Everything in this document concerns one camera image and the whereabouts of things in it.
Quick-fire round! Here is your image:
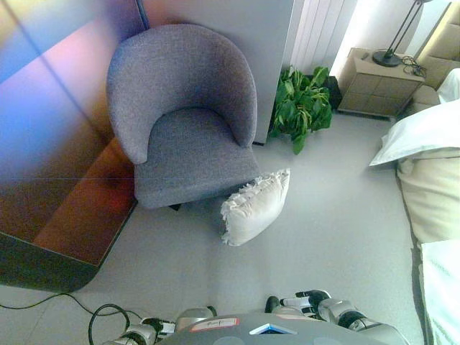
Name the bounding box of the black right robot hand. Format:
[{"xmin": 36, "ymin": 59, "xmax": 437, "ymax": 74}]
[{"xmin": 280, "ymin": 289, "xmax": 331, "ymax": 320}]

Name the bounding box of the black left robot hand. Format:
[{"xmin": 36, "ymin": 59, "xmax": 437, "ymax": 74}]
[{"xmin": 142, "ymin": 317, "xmax": 177, "ymax": 335}]

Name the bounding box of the white fringed pillow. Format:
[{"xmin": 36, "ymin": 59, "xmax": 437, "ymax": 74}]
[{"xmin": 219, "ymin": 167, "xmax": 291, "ymax": 247}]

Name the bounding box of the large white bed pillow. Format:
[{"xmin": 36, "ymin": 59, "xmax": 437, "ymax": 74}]
[{"xmin": 369, "ymin": 98, "xmax": 460, "ymax": 170}]

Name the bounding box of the small white bed pillow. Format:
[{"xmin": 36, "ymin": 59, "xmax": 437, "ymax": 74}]
[{"xmin": 438, "ymin": 68, "xmax": 460, "ymax": 104}]

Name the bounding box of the silver left robot leg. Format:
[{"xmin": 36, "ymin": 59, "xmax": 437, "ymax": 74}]
[{"xmin": 175, "ymin": 305, "xmax": 218, "ymax": 326}]

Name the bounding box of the grey robot torso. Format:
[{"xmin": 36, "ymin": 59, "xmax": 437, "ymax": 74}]
[{"xmin": 154, "ymin": 312, "xmax": 400, "ymax": 345}]

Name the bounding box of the dark wooden cabinet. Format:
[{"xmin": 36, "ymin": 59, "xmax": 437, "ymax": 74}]
[{"xmin": 0, "ymin": 136, "xmax": 139, "ymax": 294}]

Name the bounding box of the white bed blanket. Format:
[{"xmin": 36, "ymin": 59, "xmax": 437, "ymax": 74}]
[{"xmin": 420, "ymin": 239, "xmax": 460, "ymax": 345}]

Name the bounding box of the beige duvet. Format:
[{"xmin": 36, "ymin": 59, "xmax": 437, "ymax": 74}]
[{"xmin": 395, "ymin": 147, "xmax": 460, "ymax": 245}]

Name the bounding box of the grey fabric armchair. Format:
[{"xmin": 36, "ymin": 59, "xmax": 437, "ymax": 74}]
[{"xmin": 106, "ymin": 23, "xmax": 263, "ymax": 210}]

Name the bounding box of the green leafy houseplant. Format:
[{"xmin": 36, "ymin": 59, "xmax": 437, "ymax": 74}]
[{"xmin": 268, "ymin": 65, "xmax": 334, "ymax": 155}]

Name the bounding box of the black plant pot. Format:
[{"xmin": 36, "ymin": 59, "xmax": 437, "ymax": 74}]
[{"xmin": 325, "ymin": 75, "xmax": 341, "ymax": 111}]

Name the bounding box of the beige nightstand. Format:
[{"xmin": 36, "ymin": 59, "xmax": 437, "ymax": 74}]
[{"xmin": 337, "ymin": 47, "xmax": 427, "ymax": 121}]

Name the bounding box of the black table lamp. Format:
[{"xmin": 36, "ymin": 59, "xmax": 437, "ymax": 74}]
[{"xmin": 372, "ymin": 0, "xmax": 428, "ymax": 68}]

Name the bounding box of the white ribbed curtain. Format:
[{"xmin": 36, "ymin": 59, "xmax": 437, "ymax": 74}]
[{"xmin": 289, "ymin": 0, "xmax": 357, "ymax": 76}]

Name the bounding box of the beige padded headboard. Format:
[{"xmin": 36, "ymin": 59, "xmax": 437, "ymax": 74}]
[{"xmin": 413, "ymin": 3, "xmax": 460, "ymax": 112}]

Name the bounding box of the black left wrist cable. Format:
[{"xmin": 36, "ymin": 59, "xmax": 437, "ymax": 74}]
[{"xmin": 87, "ymin": 303, "xmax": 143, "ymax": 341}]

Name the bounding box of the thin black floor cable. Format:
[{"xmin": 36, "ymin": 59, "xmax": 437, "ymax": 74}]
[{"xmin": 0, "ymin": 292, "xmax": 95, "ymax": 317}]

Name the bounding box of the black tangled charger cable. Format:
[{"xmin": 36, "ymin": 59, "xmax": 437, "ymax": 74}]
[{"xmin": 400, "ymin": 54, "xmax": 427, "ymax": 77}]

